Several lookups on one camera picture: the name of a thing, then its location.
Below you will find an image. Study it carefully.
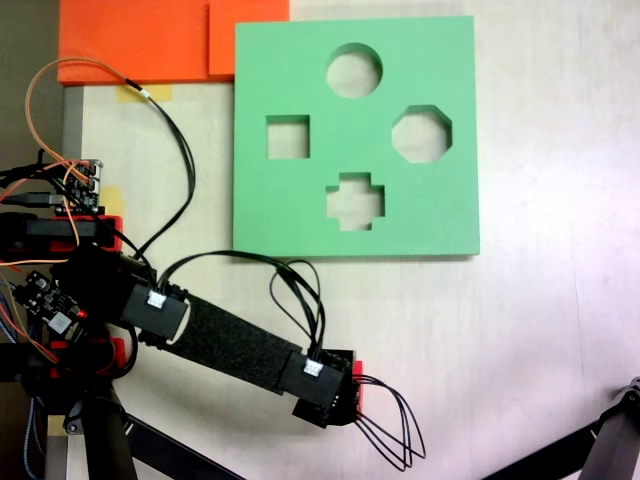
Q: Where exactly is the red square block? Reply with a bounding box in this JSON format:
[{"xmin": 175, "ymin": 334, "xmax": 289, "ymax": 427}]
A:
[{"xmin": 351, "ymin": 359, "xmax": 370, "ymax": 415}]

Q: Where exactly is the thin black tripod strut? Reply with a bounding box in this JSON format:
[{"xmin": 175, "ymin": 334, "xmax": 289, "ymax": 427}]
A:
[
  {"xmin": 479, "ymin": 419, "xmax": 601, "ymax": 480},
  {"xmin": 122, "ymin": 412, "xmax": 246, "ymax": 480}
]

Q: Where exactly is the green shape sorting board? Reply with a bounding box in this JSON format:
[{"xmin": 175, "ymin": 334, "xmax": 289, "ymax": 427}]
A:
[{"xmin": 232, "ymin": 15, "xmax": 482, "ymax": 259}]

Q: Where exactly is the black tripod leg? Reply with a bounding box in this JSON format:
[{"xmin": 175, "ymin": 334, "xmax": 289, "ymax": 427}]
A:
[
  {"xmin": 62, "ymin": 384, "xmax": 139, "ymax": 480},
  {"xmin": 582, "ymin": 375, "xmax": 640, "ymax": 480}
]

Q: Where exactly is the black circuit board red LED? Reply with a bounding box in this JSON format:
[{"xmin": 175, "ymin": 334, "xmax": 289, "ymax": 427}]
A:
[{"xmin": 13, "ymin": 269, "xmax": 90, "ymax": 347}]

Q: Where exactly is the grey usb plug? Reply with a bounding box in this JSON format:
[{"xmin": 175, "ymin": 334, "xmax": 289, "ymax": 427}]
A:
[{"xmin": 7, "ymin": 191, "xmax": 66, "ymax": 207}]

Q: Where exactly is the large orange flat plate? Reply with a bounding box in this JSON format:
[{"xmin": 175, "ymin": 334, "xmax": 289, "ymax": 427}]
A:
[{"xmin": 57, "ymin": 0, "xmax": 212, "ymax": 84}]

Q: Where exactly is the black looped gripper cable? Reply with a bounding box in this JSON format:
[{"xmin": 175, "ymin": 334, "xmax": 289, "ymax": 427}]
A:
[{"xmin": 352, "ymin": 374, "xmax": 428, "ymax": 473}]

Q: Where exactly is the black looped servo cable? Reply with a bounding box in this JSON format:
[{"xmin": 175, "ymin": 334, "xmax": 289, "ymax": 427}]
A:
[{"xmin": 154, "ymin": 249, "xmax": 325, "ymax": 364}]

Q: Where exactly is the long black cable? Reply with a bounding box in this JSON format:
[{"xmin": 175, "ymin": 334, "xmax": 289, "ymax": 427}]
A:
[{"xmin": 123, "ymin": 77, "xmax": 197, "ymax": 299}]

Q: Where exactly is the blue braided cable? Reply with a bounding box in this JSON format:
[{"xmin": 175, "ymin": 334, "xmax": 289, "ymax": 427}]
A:
[{"xmin": 22, "ymin": 394, "xmax": 41, "ymax": 479}]

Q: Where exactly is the orange base wire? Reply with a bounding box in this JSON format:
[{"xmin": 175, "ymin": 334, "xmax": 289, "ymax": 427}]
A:
[{"xmin": 0, "ymin": 299, "xmax": 119, "ymax": 377}]

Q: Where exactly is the circuit board with wires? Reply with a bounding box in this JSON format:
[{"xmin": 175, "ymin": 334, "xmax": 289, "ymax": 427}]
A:
[{"xmin": 49, "ymin": 158, "xmax": 105, "ymax": 214}]

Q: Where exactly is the thin orange wire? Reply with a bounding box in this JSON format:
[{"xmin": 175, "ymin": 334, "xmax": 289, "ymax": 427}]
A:
[{"xmin": 24, "ymin": 57, "xmax": 129, "ymax": 169}]

